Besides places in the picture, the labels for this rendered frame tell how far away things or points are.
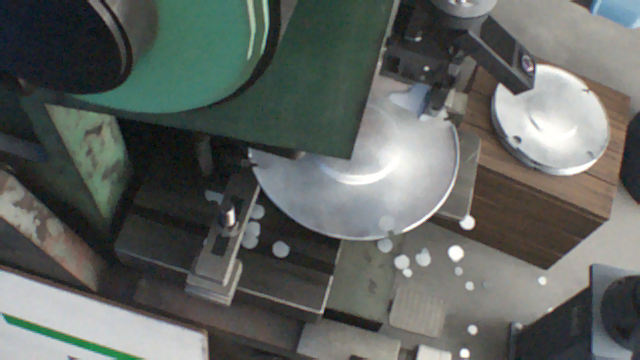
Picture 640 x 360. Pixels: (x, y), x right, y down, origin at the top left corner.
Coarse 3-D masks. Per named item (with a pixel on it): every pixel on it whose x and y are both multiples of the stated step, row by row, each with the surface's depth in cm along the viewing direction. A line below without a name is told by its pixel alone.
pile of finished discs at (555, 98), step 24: (552, 72) 147; (504, 96) 142; (528, 96) 143; (552, 96) 143; (576, 96) 145; (504, 120) 139; (528, 120) 140; (552, 120) 140; (576, 120) 141; (600, 120) 142; (504, 144) 139; (528, 144) 137; (552, 144) 137; (576, 144) 138; (600, 144) 139; (552, 168) 135; (576, 168) 135
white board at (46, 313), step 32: (0, 288) 97; (32, 288) 93; (64, 288) 91; (0, 320) 109; (32, 320) 104; (64, 320) 100; (96, 320) 97; (128, 320) 93; (160, 320) 91; (0, 352) 124; (32, 352) 118; (64, 352) 113; (96, 352) 108; (128, 352) 104; (160, 352) 100; (192, 352) 97
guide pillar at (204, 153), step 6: (198, 144) 78; (204, 144) 79; (198, 150) 80; (204, 150) 80; (210, 150) 81; (198, 156) 81; (204, 156) 81; (210, 156) 82; (198, 162) 83; (204, 162) 83; (210, 162) 84; (198, 168) 85; (204, 168) 84; (210, 168) 85; (204, 174) 86
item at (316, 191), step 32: (384, 96) 89; (384, 128) 86; (416, 128) 87; (448, 128) 87; (288, 160) 83; (320, 160) 83; (352, 160) 83; (384, 160) 83; (416, 160) 85; (448, 160) 85; (288, 192) 81; (320, 192) 81; (352, 192) 82; (384, 192) 82; (416, 192) 82; (448, 192) 82; (320, 224) 79; (352, 224) 80; (416, 224) 80
